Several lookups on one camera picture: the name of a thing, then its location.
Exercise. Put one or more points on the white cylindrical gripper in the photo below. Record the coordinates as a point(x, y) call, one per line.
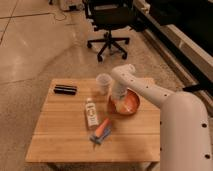
point(119, 91)

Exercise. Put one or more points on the orange ceramic bowl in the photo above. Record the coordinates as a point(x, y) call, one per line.
point(127, 106)

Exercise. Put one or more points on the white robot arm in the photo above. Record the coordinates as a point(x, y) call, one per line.
point(184, 130)

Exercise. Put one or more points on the clear plastic cup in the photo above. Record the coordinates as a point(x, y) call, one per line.
point(103, 81)

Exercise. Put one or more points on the white plastic bottle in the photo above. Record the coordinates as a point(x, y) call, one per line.
point(91, 113)

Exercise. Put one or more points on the wooden table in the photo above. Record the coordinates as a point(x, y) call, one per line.
point(61, 134)

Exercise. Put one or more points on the black rectangular case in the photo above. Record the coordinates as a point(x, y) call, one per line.
point(63, 89)

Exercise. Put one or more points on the black office chair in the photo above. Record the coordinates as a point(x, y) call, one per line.
point(111, 15)

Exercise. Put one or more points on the long white desk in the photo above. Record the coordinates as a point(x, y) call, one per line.
point(192, 64)

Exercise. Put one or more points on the orange handled scissors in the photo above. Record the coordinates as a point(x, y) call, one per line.
point(100, 129)

